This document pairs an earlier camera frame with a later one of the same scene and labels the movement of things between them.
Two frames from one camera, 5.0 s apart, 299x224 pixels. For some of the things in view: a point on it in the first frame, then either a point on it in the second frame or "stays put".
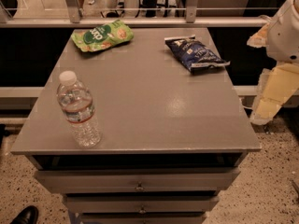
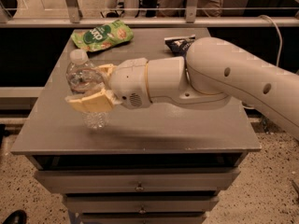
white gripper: [284, 38] -> [128, 81]
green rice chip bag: [102, 36] stays put
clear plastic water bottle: [78, 103] -> [84, 78]
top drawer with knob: [133, 181] stays put
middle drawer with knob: [139, 203] stays put
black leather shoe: [28, 216] -> [18, 217]
